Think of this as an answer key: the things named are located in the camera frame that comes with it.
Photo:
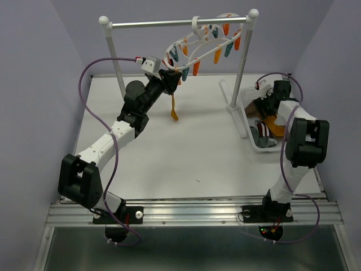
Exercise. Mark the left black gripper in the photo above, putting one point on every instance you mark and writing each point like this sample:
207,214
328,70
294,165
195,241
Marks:
168,81

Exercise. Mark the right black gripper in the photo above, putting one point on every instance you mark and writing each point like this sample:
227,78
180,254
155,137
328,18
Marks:
259,103

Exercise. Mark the yellow orange clothes peg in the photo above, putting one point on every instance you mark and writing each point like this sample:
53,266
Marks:
196,67

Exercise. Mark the mustard brown striped sock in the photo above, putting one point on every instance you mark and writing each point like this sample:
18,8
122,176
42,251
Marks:
173,112

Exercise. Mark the white round clip hanger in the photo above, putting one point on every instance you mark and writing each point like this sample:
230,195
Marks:
208,40

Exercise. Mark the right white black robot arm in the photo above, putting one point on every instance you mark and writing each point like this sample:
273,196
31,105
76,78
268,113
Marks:
304,146

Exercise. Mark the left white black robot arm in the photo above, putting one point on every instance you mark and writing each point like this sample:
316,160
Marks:
79,178

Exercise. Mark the teal clothes peg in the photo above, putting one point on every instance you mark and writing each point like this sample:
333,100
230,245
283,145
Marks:
185,72

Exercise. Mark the beige sock in basket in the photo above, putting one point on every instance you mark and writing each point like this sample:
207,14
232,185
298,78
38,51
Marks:
251,110

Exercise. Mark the white plastic laundry basket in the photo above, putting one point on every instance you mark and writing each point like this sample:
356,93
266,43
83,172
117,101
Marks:
246,96

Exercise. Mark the maroon white striped sock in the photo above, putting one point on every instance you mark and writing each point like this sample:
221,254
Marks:
263,130

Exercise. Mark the white clothes drying rack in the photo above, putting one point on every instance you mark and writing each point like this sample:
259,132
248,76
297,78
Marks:
249,21

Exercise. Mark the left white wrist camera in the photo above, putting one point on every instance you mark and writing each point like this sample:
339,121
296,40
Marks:
149,64

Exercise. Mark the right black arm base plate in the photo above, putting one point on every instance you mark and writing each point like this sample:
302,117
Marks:
251,213

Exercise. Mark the aluminium rail frame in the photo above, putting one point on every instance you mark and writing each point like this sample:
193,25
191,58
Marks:
196,213

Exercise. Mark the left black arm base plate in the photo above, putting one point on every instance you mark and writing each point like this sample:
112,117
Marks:
126,214

